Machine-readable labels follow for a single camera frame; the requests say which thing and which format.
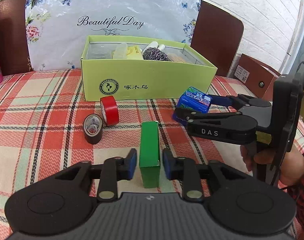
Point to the floral Beautiful Day pillow bag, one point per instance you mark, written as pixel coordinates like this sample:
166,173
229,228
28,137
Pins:
56,30

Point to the lime green cardboard box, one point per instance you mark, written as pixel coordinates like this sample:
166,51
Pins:
130,79

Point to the clear bag of toothpicks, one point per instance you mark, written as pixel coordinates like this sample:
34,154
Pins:
176,58

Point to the black tape roll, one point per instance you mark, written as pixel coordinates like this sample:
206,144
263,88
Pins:
93,128

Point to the blue mint gum box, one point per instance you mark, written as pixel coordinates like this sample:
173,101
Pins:
192,100

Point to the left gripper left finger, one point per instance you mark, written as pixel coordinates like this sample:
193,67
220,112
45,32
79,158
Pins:
113,170

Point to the red tape roll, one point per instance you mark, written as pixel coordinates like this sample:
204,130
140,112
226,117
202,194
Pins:
109,110

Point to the clear plastic tube case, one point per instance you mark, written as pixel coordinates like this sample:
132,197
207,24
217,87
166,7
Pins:
120,51

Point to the steel wool scrubber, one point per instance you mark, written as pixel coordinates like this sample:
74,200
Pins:
155,54

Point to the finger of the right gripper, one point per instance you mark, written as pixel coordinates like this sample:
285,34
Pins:
236,102
199,116

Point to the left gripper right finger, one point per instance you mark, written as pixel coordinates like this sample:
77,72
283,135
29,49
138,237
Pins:
185,170

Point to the white rubber glove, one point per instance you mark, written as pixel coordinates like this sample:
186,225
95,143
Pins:
155,44

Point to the yellow white medicine box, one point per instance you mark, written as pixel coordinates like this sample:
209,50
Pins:
133,53

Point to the brown cardboard shoe box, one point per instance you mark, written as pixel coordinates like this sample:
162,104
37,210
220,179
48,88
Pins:
257,76

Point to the green narrow carton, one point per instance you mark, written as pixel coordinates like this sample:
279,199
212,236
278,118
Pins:
149,161

